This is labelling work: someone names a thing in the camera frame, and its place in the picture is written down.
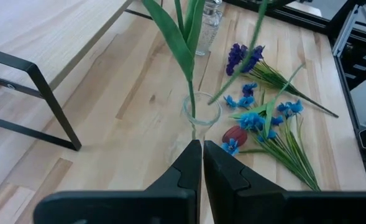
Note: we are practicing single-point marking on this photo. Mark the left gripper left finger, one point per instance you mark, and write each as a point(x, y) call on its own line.
point(170, 205)

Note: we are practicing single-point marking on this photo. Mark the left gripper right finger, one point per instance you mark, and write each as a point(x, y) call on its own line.
point(248, 205)

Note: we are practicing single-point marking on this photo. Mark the blue artificial flower bunch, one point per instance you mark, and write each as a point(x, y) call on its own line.
point(251, 121)

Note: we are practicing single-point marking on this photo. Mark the tall clear glass vase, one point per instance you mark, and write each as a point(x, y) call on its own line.
point(206, 109)

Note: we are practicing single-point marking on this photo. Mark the purple artificial flower bunch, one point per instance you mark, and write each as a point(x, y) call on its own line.
point(237, 54)

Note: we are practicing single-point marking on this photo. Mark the patterned cut-glass vase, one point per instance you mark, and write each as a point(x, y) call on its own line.
point(209, 28)

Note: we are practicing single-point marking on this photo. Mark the wooden shelf black metal legs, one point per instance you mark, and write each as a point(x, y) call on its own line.
point(30, 28)

